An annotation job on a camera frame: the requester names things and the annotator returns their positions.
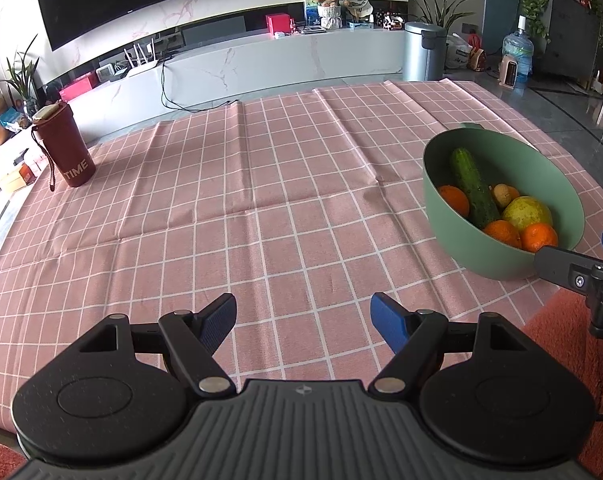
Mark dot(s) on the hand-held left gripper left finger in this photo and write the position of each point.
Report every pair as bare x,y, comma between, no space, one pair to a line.
216,322

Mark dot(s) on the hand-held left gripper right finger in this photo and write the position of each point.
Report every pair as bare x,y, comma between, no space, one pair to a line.
389,322

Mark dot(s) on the orange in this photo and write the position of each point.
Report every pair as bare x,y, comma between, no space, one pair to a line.
539,237
454,200
501,232

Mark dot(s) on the yellow green pear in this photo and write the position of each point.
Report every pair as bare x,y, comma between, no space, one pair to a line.
527,212

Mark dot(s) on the brown kiwi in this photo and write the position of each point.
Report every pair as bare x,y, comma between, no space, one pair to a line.
502,196

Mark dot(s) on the green bowl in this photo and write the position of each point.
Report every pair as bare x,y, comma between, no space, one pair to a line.
456,245

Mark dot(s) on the red carpet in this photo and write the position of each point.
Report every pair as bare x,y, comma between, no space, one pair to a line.
561,360

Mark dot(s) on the pink checkered tablecloth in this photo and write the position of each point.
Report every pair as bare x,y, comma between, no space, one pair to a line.
231,220

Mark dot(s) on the green cucumber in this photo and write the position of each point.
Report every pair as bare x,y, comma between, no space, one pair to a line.
474,185

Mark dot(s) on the small pink heater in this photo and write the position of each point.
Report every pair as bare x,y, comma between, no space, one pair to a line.
507,71

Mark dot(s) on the blue water jug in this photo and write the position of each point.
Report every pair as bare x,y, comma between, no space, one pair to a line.
519,52

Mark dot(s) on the dark grey cabinet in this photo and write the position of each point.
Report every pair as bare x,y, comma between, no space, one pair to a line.
566,35

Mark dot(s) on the small pink box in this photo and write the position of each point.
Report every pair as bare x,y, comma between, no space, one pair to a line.
27,172

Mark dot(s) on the grey pedal trash can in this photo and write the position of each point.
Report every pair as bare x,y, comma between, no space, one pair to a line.
424,55

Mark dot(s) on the white marble television console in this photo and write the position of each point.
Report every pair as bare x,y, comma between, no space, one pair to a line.
261,65

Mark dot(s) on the white router with antennas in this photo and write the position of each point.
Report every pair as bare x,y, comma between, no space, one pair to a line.
142,64

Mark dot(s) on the wide red box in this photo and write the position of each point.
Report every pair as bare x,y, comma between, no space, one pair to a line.
77,87

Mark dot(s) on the small white clock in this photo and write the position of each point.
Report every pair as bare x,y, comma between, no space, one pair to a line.
104,72

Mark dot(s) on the tall leafy floor plant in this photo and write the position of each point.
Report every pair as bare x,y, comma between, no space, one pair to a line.
439,7

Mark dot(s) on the blue snack bag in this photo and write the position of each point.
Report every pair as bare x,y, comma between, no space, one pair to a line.
12,119

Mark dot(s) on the small red box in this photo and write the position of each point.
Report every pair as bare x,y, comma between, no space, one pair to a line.
277,24

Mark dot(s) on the white woven basket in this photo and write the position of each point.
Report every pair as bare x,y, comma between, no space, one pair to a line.
330,16

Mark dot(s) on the green plant in glass vase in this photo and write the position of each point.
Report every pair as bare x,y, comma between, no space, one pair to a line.
21,75

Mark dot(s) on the green picture card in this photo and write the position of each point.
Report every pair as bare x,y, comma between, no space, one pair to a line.
312,4

